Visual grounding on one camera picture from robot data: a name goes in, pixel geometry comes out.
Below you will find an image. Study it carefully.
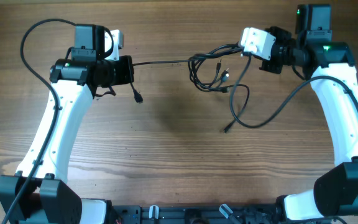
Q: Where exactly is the thin black USB cable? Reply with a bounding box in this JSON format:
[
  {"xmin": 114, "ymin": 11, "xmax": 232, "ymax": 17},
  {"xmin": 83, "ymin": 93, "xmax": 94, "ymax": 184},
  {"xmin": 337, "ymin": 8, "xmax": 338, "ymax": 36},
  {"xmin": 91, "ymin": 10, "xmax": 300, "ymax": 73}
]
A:
[{"xmin": 187, "ymin": 46, "xmax": 245, "ymax": 93}]

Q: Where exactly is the thick black HDMI cable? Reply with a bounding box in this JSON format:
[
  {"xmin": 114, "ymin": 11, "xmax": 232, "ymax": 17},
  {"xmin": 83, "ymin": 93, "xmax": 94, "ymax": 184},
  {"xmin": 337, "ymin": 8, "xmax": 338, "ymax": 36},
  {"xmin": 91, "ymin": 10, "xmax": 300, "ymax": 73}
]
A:
[{"xmin": 131, "ymin": 43, "xmax": 251, "ymax": 134}]

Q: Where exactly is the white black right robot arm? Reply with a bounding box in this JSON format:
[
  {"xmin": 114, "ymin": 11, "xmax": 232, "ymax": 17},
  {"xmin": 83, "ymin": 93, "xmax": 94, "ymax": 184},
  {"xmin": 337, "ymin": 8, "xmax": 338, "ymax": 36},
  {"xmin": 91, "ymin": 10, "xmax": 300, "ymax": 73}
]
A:
[{"xmin": 261, "ymin": 4, "xmax": 358, "ymax": 221}]

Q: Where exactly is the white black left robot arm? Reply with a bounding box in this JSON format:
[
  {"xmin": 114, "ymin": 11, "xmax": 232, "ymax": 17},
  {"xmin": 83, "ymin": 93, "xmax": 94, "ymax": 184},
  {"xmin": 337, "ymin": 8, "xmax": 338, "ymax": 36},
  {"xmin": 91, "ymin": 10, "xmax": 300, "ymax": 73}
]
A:
[{"xmin": 0, "ymin": 24, "xmax": 134, "ymax": 223}]

